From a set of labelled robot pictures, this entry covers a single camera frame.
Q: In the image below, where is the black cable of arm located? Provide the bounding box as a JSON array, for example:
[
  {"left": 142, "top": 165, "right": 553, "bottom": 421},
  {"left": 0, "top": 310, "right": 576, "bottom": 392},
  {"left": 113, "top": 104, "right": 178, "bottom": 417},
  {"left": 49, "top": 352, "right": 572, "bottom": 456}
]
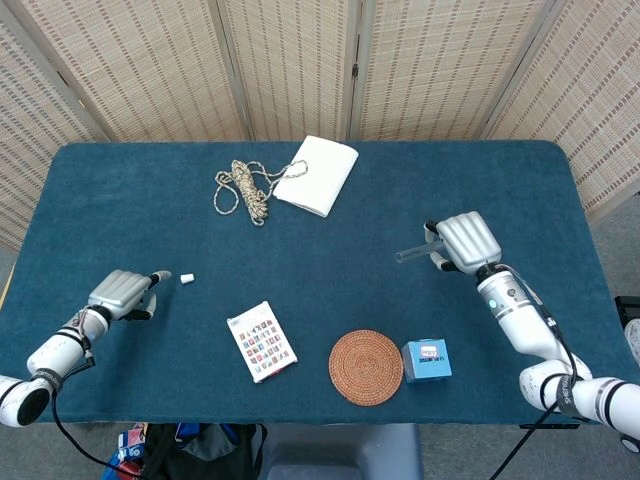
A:
[
  {"left": 49, "top": 349, "right": 151, "bottom": 469},
  {"left": 492, "top": 264, "right": 584, "bottom": 480}
]

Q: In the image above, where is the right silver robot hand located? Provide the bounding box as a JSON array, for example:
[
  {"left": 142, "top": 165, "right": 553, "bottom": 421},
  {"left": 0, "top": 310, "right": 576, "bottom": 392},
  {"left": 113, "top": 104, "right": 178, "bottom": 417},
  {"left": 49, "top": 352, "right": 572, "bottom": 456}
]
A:
[{"left": 422, "top": 210, "right": 503, "bottom": 275}]

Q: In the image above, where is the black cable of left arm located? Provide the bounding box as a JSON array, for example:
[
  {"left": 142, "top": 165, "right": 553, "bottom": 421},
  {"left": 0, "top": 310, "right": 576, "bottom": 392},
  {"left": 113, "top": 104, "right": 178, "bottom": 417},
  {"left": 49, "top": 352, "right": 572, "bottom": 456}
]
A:
[{"left": 49, "top": 349, "right": 151, "bottom": 469}]

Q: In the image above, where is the white box with colourful print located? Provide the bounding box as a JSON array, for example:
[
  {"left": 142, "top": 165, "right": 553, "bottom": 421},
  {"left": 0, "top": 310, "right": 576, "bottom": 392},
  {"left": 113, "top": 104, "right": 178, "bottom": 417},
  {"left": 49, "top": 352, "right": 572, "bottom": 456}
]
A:
[{"left": 226, "top": 300, "right": 299, "bottom": 385}]

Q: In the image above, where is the grey chair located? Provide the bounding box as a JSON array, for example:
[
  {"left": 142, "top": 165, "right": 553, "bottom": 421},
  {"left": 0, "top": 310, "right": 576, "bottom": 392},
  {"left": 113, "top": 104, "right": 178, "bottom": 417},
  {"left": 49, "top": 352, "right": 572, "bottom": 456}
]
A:
[{"left": 259, "top": 422, "right": 425, "bottom": 480}]

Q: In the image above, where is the blue cube box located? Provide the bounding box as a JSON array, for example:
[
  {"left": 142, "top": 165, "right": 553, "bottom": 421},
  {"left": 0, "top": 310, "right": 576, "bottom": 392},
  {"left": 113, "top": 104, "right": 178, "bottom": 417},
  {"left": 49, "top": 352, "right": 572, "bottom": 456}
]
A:
[{"left": 400, "top": 338, "right": 453, "bottom": 385}]

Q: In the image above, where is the blue table cloth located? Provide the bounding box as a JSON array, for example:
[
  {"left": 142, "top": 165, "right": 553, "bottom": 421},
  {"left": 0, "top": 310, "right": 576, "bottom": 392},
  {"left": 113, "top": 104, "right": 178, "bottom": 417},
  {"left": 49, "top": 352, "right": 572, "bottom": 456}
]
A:
[{"left": 0, "top": 140, "right": 621, "bottom": 426}]

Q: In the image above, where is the bamboo folding screen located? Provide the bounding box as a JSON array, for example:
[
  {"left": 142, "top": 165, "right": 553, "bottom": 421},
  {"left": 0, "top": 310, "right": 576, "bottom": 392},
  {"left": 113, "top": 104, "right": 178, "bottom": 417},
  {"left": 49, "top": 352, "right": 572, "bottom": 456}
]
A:
[{"left": 0, "top": 0, "right": 640, "bottom": 251}]

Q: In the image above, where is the white plastic object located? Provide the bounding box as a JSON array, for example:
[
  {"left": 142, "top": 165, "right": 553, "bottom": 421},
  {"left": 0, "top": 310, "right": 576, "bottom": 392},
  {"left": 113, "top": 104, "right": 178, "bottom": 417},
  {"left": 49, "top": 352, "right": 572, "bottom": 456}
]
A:
[{"left": 622, "top": 319, "right": 640, "bottom": 364}]

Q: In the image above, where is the blue and red package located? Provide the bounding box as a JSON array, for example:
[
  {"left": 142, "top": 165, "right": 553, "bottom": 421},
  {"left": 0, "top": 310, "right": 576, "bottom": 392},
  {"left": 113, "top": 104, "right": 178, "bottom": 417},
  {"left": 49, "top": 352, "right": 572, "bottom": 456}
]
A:
[{"left": 102, "top": 423, "right": 149, "bottom": 480}]

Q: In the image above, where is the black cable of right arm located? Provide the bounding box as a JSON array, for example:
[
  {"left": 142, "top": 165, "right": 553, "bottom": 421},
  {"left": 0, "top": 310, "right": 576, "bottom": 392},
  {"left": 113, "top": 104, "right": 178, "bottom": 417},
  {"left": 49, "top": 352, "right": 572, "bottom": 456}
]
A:
[{"left": 492, "top": 264, "right": 584, "bottom": 480}]

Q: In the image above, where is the black device box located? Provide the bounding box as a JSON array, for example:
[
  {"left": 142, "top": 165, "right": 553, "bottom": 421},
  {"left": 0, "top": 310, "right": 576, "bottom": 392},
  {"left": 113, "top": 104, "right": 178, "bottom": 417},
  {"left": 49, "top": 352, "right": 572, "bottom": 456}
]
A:
[{"left": 613, "top": 295, "right": 640, "bottom": 324}]

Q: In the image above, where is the white folded towel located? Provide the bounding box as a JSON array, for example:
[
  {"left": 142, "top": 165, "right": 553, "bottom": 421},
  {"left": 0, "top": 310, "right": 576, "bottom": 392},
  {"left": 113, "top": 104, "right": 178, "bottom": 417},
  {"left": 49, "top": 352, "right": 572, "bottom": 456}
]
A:
[{"left": 272, "top": 134, "right": 360, "bottom": 219}]

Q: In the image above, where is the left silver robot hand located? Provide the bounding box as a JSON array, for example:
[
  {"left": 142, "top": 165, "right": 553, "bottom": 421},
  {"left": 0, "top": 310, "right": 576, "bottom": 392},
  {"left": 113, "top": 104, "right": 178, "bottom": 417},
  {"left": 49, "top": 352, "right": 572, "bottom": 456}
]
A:
[{"left": 87, "top": 268, "right": 173, "bottom": 322}]

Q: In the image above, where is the round woven brown coaster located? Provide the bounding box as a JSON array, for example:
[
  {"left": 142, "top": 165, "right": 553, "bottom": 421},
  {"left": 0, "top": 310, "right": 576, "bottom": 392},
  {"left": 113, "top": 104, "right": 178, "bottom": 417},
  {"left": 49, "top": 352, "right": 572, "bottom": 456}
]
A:
[{"left": 328, "top": 328, "right": 405, "bottom": 407}]

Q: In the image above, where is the black backpack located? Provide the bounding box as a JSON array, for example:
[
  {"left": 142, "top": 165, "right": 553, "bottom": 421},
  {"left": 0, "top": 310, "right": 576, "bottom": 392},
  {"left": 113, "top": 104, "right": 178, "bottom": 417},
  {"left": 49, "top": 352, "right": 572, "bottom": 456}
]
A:
[{"left": 142, "top": 422, "right": 269, "bottom": 480}]

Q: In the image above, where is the clear glass tube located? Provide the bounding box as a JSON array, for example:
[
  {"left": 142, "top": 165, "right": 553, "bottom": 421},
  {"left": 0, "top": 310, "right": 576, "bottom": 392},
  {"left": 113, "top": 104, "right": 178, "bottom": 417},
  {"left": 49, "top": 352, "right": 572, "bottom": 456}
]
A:
[{"left": 394, "top": 239, "right": 444, "bottom": 265}]

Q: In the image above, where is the beige braided rope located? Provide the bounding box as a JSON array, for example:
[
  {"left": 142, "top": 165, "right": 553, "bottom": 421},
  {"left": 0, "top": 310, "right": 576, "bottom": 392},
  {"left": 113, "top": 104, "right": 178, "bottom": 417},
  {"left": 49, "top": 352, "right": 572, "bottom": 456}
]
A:
[{"left": 213, "top": 158, "right": 309, "bottom": 228}]

